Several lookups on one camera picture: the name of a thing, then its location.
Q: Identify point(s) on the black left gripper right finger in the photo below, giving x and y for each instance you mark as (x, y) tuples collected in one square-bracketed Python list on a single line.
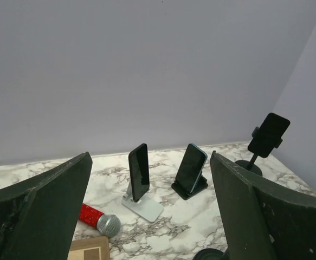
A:
[(262, 219)]

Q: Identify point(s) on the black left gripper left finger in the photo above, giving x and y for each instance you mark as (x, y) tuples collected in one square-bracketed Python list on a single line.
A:
[(38, 216)]

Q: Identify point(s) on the black round base clamp stand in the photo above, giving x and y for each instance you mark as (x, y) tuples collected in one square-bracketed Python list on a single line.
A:
[(211, 254)]

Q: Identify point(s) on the teal phone with dark screen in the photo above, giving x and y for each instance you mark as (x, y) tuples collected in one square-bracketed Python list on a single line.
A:
[(191, 167)]

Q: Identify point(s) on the black clamp stand far right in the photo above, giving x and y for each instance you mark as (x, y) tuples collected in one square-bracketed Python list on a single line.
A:
[(251, 165)]

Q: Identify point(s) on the black wedge phone stand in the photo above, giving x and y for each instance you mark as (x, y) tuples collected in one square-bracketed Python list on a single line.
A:
[(200, 186)]

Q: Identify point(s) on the silver folding phone stand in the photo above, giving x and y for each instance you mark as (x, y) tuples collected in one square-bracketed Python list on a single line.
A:
[(145, 207)]

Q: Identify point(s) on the black phone on silver stand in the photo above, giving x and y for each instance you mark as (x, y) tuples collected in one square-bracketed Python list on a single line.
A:
[(139, 171)]

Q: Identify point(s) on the wooden chessboard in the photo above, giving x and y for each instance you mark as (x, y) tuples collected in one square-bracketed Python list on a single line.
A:
[(96, 248)]

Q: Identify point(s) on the red handle silver microphone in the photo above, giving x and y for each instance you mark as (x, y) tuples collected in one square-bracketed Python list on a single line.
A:
[(108, 225)]

